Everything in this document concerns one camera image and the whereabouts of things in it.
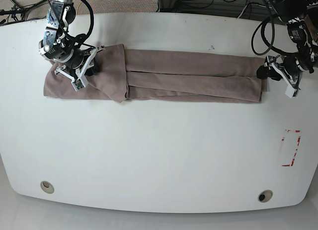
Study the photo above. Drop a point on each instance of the mauve T-shirt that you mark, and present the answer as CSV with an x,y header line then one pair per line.
x,y
130,74

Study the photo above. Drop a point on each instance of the red tape rectangle marking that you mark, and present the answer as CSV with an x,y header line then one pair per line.
x,y
289,147

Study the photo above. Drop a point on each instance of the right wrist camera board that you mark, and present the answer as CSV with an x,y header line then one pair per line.
x,y
77,85

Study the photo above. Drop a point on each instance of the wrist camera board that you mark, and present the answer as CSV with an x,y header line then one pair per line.
x,y
77,85
291,92

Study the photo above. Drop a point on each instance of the table grommet hole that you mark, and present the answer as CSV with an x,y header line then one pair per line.
x,y
265,196
47,187

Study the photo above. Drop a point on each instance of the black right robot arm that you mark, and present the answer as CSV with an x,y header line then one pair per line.
x,y
57,43

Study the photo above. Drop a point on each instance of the right table grommet hole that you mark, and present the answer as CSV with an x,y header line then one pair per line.
x,y
265,196

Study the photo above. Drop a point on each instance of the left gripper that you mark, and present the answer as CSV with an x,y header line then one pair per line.
x,y
287,68

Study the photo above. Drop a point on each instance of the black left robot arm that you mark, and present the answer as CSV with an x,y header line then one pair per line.
x,y
301,20

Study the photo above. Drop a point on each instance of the left table grommet hole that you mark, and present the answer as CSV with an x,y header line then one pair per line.
x,y
47,187

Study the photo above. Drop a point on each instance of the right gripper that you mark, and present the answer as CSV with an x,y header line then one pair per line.
x,y
79,65

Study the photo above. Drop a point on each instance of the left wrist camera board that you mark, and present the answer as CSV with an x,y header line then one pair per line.
x,y
291,92

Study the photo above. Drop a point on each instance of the black tripod legs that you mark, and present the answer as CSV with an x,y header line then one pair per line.
x,y
18,13

